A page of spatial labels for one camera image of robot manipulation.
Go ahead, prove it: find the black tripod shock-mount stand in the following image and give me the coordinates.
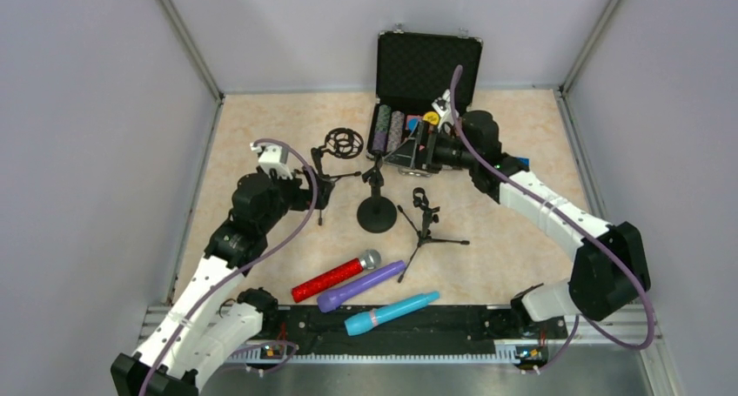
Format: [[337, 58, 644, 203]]
[[311, 127, 364, 226]]

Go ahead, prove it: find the red glitter microphone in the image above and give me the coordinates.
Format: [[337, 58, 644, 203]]
[[291, 249, 382, 303]]

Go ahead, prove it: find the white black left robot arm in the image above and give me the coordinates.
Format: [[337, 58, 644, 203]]
[[111, 166, 320, 395]]

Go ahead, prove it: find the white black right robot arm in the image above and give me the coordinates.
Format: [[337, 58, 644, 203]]
[[385, 111, 651, 323]]

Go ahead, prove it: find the black small tripod mic stand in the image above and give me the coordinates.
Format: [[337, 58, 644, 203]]
[[396, 187, 470, 284]]

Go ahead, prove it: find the black round-base mic stand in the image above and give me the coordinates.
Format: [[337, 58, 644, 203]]
[[357, 153, 397, 234]]

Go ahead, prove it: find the blue round dealer chip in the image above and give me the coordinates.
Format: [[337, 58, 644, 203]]
[[407, 118, 419, 132]]

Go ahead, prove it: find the yellow round dealer chip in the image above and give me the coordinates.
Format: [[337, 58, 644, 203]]
[[422, 111, 440, 125]]

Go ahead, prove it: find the blue orange chip stack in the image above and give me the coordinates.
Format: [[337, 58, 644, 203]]
[[386, 111, 406, 153]]

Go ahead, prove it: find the purple green chip stack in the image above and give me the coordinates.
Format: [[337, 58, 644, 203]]
[[370, 104, 392, 155]]

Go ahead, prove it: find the black poker chip case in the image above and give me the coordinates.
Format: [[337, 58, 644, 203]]
[[365, 30, 483, 177]]

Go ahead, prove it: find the purple microphone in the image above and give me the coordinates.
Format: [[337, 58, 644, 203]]
[[317, 260, 406, 313]]

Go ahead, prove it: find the cyan microphone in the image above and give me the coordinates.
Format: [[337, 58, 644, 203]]
[[344, 291, 440, 336]]

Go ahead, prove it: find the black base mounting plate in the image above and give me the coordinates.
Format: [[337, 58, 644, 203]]
[[251, 305, 568, 359]]

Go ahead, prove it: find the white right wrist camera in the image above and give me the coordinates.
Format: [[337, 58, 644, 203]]
[[432, 90, 459, 134]]

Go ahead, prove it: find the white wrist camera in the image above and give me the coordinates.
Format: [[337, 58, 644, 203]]
[[250, 143, 293, 179], [432, 90, 459, 134]]

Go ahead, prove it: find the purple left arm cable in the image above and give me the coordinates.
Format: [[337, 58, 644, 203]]
[[138, 138, 319, 396]]

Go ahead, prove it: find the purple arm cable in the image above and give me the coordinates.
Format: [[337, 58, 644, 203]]
[[449, 64, 657, 377], [138, 138, 319, 396]]

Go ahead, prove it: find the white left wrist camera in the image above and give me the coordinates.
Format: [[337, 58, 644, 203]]
[[250, 143, 293, 179]]

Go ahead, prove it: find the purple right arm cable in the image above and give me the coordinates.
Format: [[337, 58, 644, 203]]
[[449, 64, 657, 377]]

